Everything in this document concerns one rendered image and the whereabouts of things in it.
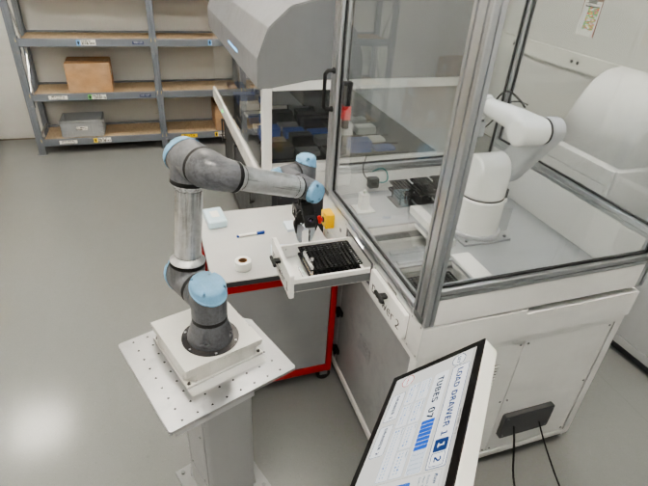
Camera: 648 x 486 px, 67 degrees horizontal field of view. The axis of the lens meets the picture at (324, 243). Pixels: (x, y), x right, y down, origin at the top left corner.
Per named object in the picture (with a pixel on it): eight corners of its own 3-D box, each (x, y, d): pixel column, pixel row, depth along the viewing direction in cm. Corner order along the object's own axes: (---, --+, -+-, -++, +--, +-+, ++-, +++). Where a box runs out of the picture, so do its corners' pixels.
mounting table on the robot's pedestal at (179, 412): (174, 458, 147) (169, 433, 141) (122, 367, 176) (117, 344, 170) (295, 390, 172) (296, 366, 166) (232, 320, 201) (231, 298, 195)
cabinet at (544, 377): (387, 498, 207) (417, 364, 165) (314, 336, 289) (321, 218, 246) (565, 444, 235) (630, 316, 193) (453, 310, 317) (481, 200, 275)
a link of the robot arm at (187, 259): (181, 310, 160) (184, 148, 135) (160, 287, 169) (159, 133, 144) (214, 299, 167) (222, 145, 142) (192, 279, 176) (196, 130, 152)
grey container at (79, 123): (62, 138, 492) (58, 121, 483) (66, 128, 516) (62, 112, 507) (105, 136, 504) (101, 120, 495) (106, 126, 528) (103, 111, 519)
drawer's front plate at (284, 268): (289, 299, 187) (289, 276, 181) (271, 258, 210) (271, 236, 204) (293, 299, 188) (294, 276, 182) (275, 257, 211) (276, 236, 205)
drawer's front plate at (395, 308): (400, 339, 172) (405, 315, 166) (368, 290, 195) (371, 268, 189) (405, 338, 172) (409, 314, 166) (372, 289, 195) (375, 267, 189)
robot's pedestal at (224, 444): (207, 531, 192) (190, 401, 151) (175, 473, 211) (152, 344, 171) (271, 488, 208) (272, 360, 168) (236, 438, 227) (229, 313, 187)
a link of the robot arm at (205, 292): (202, 331, 153) (201, 296, 146) (181, 309, 161) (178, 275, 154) (234, 316, 160) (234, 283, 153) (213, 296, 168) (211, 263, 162)
